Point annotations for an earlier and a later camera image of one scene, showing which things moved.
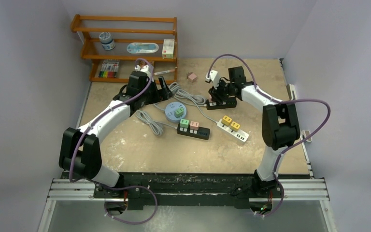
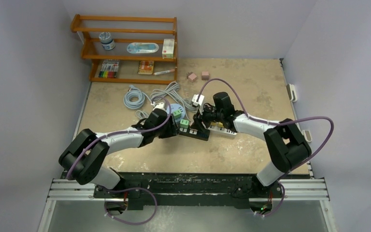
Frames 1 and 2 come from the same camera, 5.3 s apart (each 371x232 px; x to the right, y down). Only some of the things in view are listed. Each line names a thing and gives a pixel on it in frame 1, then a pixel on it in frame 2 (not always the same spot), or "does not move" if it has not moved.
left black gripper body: x=152 y=95 to x=167 y=130
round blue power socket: x=169 y=111 does not move
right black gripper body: x=223 y=91 to x=206 y=114
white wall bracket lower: x=306 y=133 does not move
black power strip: x=202 y=133 does not move
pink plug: x=192 y=77 does not move
